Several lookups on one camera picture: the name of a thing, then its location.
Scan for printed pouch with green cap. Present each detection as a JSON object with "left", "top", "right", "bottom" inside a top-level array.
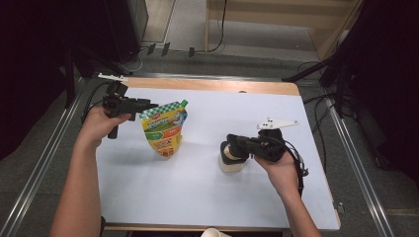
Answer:
[{"left": 138, "top": 99, "right": 190, "bottom": 159}]

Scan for person's left hand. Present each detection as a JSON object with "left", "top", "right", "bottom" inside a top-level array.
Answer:
[{"left": 77, "top": 107, "right": 132, "bottom": 151}]

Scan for thin black hanging cable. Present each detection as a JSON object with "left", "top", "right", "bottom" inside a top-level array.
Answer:
[{"left": 207, "top": 0, "right": 229, "bottom": 53}]

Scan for aluminium floor rail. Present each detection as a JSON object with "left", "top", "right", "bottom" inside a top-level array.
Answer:
[
  {"left": 324, "top": 98, "right": 396, "bottom": 237},
  {"left": 88, "top": 72, "right": 327, "bottom": 83},
  {"left": 0, "top": 77, "right": 87, "bottom": 237}
]

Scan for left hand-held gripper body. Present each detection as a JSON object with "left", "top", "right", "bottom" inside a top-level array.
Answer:
[{"left": 98, "top": 72, "right": 139, "bottom": 140}]

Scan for light wooden frame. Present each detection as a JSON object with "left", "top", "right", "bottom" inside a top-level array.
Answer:
[{"left": 206, "top": 0, "right": 365, "bottom": 62}]

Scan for person's right hand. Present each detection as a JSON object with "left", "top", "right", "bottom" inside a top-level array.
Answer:
[{"left": 255, "top": 152, "right": 299, "bottom": 197}]

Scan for black tripod stand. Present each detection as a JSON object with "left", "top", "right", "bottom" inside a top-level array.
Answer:
[{"left": 281, "top": 33, "right": 364, "bottom": 119}]

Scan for black stand leg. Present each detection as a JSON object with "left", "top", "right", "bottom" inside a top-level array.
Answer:
[{"left": 62, "top": 42, "right": 132, "bottom": 110}]

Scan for black floor cables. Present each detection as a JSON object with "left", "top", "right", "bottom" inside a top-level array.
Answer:
[{"left": 297, "top": 60, "right": 359, "bottom": 172}]

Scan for black cabinet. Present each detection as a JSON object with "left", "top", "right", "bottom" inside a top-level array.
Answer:
[{"left": 98, "top": 0, "right": 149, "bottom": 65}]

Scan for white floor cable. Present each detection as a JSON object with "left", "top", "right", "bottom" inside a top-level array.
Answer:
[{"left": 117, "top": 48, "right": 145, "bottom": 74}]

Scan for hand-held gripper black cable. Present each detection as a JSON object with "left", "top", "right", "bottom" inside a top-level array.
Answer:
[
  {"left": 285, "top": 139, "right": 310, "bottom": 198},
  {"left": 80, "top": 82, "right": 115, "bottom": 124}
]

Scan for white round object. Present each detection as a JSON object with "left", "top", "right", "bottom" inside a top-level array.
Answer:
[{"left": 201, "top": 227, "right": 231, "bottom": 237}]

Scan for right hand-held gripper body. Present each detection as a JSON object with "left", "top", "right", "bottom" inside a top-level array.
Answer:
[{"left": 255, "top": 118, "right": 299, "bottom": 162}]

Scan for white table sheet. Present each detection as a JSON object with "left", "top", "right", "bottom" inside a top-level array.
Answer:
[{"left": 95, "top": 87, "right": 341, "bottom": 230}]

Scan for left hand-held gripper black cable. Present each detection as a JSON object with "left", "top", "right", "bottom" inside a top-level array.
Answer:
[{"left": 80, "top": 82, "right": 115, "bottom": 124}]

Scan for right hand-held gripper black cable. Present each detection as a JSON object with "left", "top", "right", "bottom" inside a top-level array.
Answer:
[{"left": 285, "top": 139, "right": 310, "bottom": 198}]

